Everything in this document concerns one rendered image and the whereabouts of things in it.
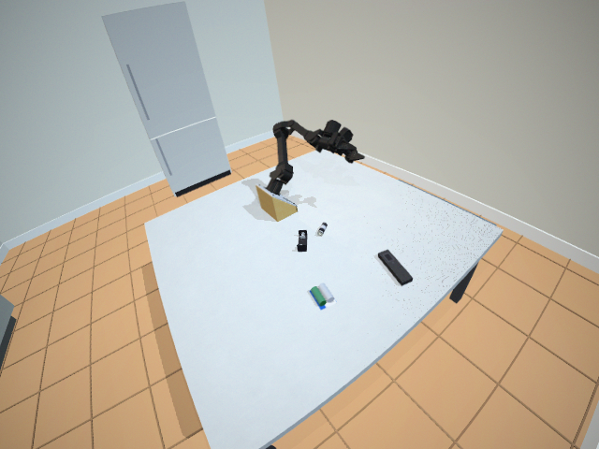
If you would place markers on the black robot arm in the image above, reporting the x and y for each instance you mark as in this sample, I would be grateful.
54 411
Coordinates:
317 138

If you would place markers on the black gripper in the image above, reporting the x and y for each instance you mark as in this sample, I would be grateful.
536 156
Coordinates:
338 144

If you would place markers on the black and white battery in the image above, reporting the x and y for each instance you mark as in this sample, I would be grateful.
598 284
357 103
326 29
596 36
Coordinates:
322 229

